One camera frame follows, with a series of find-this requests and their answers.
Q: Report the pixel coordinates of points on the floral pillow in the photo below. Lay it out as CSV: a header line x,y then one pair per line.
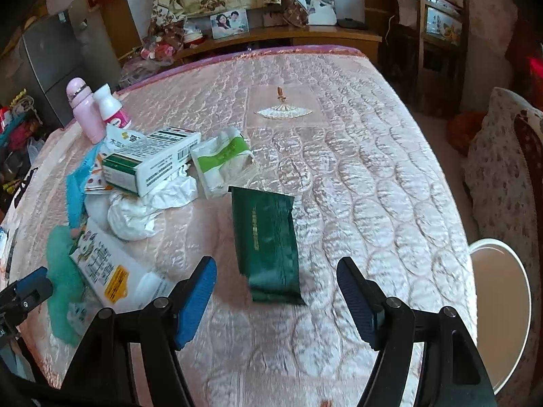
x,y
496,157

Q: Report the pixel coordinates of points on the white tissue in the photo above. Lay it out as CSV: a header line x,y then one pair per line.
x,y
174,195
129,220

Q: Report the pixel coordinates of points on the pink quilted bedspread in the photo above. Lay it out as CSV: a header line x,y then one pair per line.
x,y
339,178

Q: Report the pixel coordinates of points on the dark green foil packet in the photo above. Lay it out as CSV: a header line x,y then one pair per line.
x,y
267,241

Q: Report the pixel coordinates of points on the white round stool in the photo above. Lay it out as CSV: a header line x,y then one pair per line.
x,y
496,288

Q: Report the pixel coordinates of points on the small black device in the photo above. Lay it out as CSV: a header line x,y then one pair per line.
x,y
352,23

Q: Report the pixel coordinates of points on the teal cloth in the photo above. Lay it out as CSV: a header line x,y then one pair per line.
x,y
61,271

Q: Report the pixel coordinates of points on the dark wooden rack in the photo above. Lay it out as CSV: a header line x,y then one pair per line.
x,y
441,51

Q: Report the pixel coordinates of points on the green and white box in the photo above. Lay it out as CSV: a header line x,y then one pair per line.
x,y
148,165

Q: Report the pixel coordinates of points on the wooden headboard shelf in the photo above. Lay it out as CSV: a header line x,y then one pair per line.
x,y
297,36

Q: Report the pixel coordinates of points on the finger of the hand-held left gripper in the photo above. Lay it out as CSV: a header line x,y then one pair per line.
x,y
34,283

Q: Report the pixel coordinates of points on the pile of household clutter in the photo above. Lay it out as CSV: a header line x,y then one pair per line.
x,y
17,135

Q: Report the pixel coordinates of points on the green and white tissue pack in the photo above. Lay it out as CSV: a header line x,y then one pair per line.
x,y
220,157

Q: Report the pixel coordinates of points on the white snack bag orange pattern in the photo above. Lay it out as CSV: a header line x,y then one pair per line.
x,y
121,140

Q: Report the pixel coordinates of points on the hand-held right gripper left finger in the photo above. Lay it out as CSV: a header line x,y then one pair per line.
x,y
196,301

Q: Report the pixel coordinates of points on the framed couple photo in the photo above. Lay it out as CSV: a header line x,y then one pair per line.
x,y
229,23

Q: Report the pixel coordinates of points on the white pill bottle pink label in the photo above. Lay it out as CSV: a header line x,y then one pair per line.
x,y
112,110

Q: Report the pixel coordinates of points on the grey refrigerator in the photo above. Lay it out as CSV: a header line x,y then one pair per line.
x,y
55,63

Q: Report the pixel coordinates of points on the wedding photo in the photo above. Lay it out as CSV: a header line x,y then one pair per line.
x,y
320,8

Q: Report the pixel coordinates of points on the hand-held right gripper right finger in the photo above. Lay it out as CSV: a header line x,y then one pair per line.
x,y
358,301

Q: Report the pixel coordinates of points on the white carton yellow label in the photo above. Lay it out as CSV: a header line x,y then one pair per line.
x,y
118,271

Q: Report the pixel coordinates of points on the blue wrapper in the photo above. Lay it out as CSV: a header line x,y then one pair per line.
x,y
76,195

